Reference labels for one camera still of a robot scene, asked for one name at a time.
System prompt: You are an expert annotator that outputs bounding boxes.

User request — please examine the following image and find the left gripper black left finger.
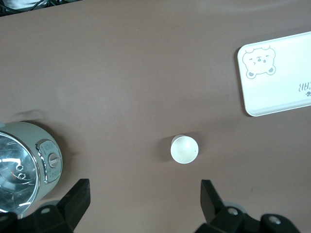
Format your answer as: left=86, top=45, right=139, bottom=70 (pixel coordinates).
left=0, top=179, right=91, bottom=233

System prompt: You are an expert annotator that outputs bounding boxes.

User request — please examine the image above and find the mint green electric cooking pot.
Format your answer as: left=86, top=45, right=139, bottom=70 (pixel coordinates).
left=0, top=121, right=63, bottom=216

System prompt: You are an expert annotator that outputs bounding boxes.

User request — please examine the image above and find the white tray with bear print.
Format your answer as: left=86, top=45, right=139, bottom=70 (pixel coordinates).
left=237, top=31, right=311, bottom=117

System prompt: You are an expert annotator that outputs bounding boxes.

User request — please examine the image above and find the white plastic cup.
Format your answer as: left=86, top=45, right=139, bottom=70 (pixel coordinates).
left=170, top=134, right=199, bottom=165

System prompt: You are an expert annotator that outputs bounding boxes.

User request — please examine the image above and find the black cable bundle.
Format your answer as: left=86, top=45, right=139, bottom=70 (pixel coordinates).
left=0, top=0, right=70, bottom=17

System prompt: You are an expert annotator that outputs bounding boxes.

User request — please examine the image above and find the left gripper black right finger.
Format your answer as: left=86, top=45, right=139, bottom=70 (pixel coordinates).
left=194, top=179, right=301, bottom=233

